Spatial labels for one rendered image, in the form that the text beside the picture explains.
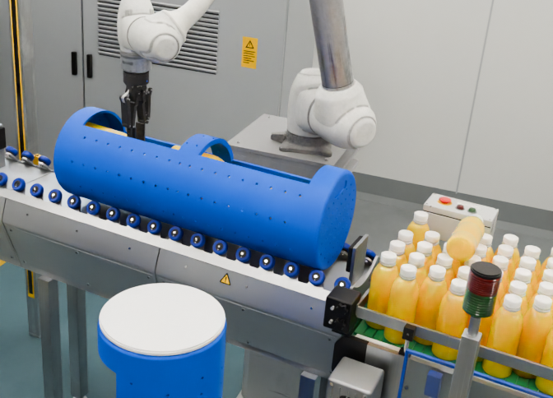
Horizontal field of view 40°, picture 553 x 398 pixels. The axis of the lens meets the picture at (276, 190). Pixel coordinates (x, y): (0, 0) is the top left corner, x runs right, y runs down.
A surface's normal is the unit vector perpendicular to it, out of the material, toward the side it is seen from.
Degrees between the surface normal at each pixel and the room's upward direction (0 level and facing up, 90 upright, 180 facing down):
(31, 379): 0
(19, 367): 0
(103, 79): 90
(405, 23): 90
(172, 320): 0
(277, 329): 110
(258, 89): 90
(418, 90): 90
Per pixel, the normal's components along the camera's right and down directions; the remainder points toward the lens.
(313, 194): -0.25, -0.43
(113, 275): -0.44, 0.62
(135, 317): 0.07, -0.91
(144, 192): -0.44, 0.36
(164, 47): 0.36, 0.47
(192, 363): 0.55, 0.37
